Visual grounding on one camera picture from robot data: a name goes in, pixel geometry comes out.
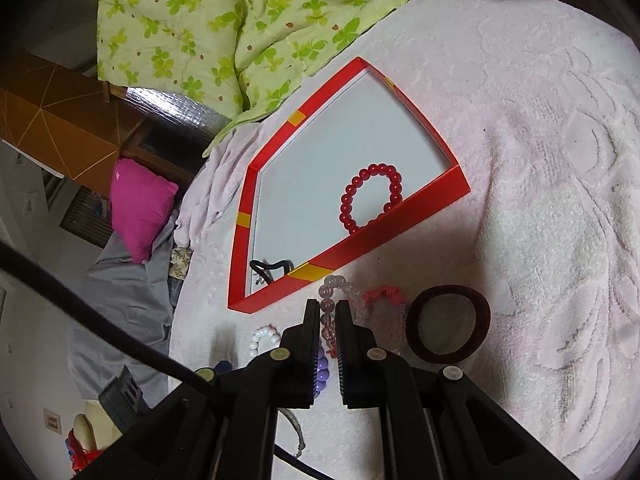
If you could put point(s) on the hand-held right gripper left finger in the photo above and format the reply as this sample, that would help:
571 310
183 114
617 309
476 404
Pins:
307 360

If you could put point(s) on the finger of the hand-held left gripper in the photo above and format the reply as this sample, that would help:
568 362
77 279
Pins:
122 392

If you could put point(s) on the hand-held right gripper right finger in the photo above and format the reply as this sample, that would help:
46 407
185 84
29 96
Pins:
346 370

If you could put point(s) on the red shallow box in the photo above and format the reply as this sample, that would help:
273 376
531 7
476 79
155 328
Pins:
425 200

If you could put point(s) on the cream plush toy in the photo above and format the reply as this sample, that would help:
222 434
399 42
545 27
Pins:
95 425

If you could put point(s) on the grey bed sheet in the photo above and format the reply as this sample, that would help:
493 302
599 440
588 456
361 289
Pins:
125 310

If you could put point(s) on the black hair clip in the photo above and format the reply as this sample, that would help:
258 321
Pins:
260 265

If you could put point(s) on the floral cloth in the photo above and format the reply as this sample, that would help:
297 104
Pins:
180 260

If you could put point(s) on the brown woven screen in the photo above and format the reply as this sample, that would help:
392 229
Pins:
82 217

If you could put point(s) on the magenta pillow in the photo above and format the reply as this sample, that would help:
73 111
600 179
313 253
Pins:
140 200

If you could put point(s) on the pale pink blanket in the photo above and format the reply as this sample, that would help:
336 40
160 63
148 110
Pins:
525 160

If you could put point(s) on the orange wooden column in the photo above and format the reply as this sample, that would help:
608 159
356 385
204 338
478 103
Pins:
50 125

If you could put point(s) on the silver insulation sheet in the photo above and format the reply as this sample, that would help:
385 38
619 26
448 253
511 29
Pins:
175 107

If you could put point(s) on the green clover quilt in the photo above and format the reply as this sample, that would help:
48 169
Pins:
175 10

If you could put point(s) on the white wall socket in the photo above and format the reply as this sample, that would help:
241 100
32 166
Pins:
52 420

